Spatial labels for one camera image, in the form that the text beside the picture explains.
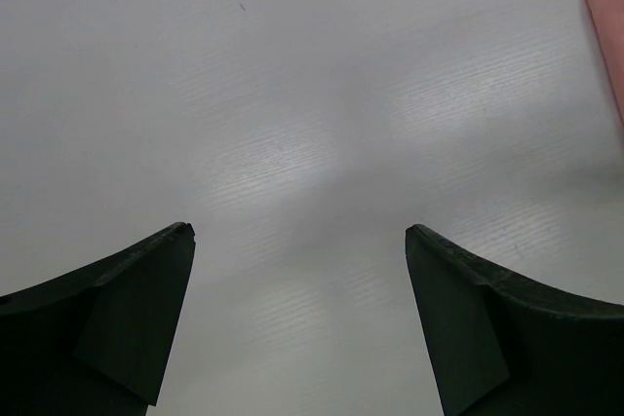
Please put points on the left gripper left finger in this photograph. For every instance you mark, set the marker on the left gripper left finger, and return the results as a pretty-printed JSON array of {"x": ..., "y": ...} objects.
[{"x": 96, "y": 340}]

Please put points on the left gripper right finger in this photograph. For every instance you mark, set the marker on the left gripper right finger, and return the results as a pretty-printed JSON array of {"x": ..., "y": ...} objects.
[{"x": 501, "y": 343}]

